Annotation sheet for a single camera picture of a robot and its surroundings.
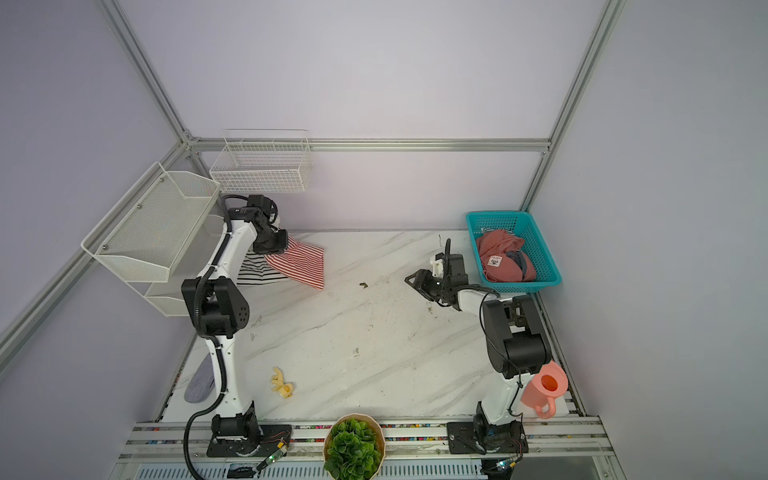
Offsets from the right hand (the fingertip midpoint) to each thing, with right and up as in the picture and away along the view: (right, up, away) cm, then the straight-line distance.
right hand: (408, 281), depth 95 cm
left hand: (-42, +10, +1) cm, 44 cm away
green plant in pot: (-13, -34, -31) cm, 48 cm away
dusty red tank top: (+32, +12, +13) cm, 36 cm away
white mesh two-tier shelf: (-68, +14, -17) cm, 71 cm away
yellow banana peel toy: (-34, -28, -16) cm, 47 cm away
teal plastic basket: (+43, +20, +17) cm, 51 cm away
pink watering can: (+31, -25, -24) cm, 46 cm away
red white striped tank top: (-37, +6, +6) cm, 38 cm away
